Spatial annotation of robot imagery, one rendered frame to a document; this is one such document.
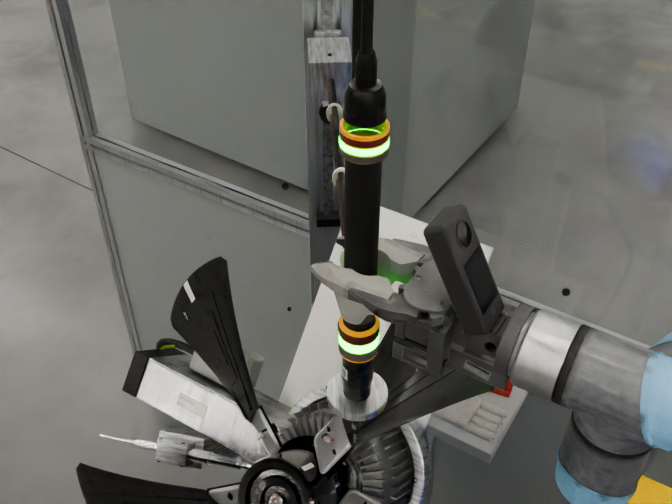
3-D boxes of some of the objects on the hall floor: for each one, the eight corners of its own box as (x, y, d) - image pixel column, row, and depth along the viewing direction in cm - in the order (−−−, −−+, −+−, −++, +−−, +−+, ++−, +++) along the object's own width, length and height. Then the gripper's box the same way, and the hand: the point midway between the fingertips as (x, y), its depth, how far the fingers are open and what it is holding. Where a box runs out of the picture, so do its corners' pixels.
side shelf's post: (408, 563, 229) (430, 376, 174) (420, 570, 227) (447, 384, 172) (401, 575, 226) (422, 388, 171) (414, 582, 224) (439, 396, 170)
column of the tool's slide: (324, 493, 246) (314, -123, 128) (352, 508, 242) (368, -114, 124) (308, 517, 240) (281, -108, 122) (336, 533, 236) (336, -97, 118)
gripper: (489, 421, 72) (295, 332, 80) (535, 341, 79) (352, 267, 88) (502, 358, 66) (292, 269, 75) (550, 278, 74) (354, 206, 82)
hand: (336, 252), depth 79 cm, fingers closed on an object, 4 cm apart
